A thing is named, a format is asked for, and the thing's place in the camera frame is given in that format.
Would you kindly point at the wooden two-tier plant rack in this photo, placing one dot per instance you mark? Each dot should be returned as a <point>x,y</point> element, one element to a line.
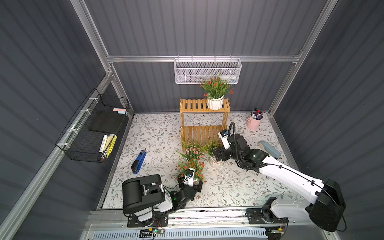
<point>193,129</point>

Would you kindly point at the pink metal pen bucket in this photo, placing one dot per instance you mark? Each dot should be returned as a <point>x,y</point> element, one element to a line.
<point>254,123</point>

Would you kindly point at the red flower plant white pot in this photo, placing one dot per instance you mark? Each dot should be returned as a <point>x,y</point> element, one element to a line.
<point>216,88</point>

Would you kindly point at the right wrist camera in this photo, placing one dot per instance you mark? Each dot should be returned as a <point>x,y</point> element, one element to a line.
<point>223,136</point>

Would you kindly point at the black wire wall basket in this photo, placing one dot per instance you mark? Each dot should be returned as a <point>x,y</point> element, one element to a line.
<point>92,135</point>

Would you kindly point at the white marker in black basket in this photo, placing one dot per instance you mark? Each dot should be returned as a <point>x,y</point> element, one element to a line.
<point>101,149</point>

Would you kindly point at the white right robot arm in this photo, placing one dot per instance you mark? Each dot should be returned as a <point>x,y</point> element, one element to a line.
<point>323,202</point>

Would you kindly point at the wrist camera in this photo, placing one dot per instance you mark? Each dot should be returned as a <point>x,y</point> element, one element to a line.
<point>189,177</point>
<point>223,136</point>

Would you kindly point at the dark blue stapler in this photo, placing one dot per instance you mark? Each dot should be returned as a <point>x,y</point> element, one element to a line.
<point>137,163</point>

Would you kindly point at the white wire mesh basket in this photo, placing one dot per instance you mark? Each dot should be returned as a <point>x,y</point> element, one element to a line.
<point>194,71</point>

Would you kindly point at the grey-blue stapler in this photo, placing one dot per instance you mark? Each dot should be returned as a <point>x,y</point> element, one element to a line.
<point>268,148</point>

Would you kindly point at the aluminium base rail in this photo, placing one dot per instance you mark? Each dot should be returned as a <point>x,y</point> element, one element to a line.
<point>221,217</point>

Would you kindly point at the yellow item in black basket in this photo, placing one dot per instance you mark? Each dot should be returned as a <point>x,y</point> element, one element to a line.
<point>110,143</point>

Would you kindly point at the black notebook in basket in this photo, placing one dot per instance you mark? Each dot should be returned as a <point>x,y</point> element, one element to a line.
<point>106,122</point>

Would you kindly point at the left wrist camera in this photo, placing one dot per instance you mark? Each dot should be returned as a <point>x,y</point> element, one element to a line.
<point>189,177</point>

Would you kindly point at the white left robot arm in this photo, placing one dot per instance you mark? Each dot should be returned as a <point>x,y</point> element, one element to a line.
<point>146,199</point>

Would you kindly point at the markers in pink bucket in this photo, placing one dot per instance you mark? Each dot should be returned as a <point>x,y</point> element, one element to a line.
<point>256,114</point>

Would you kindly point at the pink blue sticky notes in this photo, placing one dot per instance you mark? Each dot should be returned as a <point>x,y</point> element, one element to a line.
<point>120,111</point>

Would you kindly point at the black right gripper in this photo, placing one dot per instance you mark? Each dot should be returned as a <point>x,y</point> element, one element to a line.
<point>220,153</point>

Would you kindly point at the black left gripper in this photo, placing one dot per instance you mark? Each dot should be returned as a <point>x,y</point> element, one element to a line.
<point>194,185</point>

